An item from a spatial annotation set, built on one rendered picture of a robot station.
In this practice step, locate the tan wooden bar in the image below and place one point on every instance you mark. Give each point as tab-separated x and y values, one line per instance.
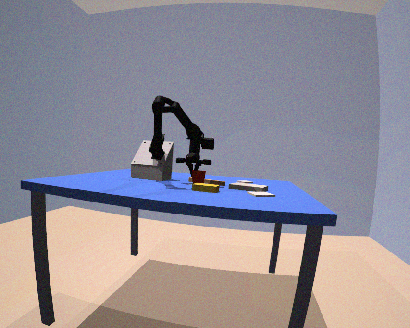
209	181

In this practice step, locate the yellow rectangular bar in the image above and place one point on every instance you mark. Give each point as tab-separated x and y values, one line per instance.
210	188

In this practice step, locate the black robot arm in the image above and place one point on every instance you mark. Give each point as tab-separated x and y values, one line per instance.
195	135

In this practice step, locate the beige flat rectangular block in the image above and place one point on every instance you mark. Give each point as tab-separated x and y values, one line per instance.
248	187

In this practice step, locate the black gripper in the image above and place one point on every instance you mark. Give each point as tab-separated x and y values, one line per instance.
198	163

